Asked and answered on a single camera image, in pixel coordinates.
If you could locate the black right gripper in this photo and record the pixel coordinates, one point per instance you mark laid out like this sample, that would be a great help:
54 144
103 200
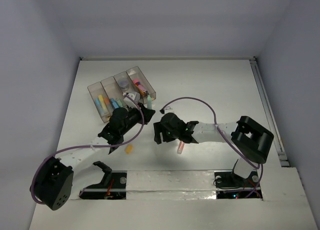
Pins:
160 127

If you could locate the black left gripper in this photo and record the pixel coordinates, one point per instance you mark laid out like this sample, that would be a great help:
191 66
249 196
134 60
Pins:
144 112

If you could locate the green highlighter with tip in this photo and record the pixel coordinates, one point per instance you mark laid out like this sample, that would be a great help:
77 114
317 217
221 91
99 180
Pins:
149 102

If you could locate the green capped highlighter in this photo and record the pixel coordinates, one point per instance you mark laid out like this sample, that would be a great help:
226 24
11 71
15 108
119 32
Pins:
119 102

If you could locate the blue highlighter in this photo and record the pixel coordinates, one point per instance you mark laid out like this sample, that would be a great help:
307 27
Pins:
98 105
114 103

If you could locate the pink capped pen tube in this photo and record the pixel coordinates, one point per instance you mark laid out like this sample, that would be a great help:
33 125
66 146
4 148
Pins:
143 91

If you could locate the yellow highlighter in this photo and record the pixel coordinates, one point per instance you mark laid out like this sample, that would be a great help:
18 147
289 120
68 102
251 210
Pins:
102 102

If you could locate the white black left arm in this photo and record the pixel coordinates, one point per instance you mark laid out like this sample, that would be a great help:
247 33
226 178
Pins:
52 184

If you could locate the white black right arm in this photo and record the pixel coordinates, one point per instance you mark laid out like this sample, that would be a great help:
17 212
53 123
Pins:
250 140

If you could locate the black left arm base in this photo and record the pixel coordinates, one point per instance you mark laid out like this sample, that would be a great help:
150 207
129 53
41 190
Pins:
112 181

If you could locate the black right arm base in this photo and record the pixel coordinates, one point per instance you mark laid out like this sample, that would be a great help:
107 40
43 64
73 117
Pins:
227 180

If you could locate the orange highlighter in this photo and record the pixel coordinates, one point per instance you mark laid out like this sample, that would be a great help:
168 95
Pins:
180 147

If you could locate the orange yellow highlighter cap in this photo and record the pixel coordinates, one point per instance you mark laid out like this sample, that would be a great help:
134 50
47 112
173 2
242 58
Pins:
129 149

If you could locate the smoky clear drawer organizer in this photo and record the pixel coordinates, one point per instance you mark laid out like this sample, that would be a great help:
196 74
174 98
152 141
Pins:
109 88

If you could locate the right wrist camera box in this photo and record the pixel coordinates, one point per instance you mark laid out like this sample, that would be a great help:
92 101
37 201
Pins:
166 110

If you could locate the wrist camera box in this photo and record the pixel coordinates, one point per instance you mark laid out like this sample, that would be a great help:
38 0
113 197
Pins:
166 110
131 98

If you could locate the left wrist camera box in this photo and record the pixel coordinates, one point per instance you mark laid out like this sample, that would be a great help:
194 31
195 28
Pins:
131 98

